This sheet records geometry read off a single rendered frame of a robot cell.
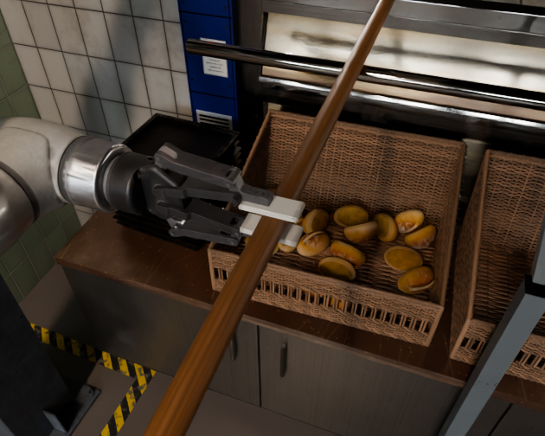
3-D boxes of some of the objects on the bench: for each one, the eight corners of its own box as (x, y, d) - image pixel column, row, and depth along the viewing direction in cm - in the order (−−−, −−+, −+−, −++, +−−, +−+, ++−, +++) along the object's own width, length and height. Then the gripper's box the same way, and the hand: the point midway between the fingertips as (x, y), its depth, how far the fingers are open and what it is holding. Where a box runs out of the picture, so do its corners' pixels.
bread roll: (339, 227, 137) (347, 227, 130) (371, 220, 139) (381, 219, 132) (343, 246, 137) (351, 246, 130) (375, 239, 139) (385, 238, 132)
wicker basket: (267, 181, 158) (266, 105, 139) (444, 216, 145) (470, 139, 126) (208, 291, 124) (196, 212, 105) (432, 351, 111) (464, 273, 92)
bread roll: (381, 264, 132) (386, 240, 131) (419, 272, 130) (424, 248, 129) (381, 267, 126) (386, 243, 126) (420, 276, 124) (426, 251, 124)
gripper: (124, 109, 58) (314, 149, 52) (147, 208, 68) (306, 250, 63) (86, 142, 52) (292, 190, 46) (118, 244, 63) (288, 293, 57)
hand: (272, 218), depth 55 cm, fingers closed on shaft, 3 cm apart
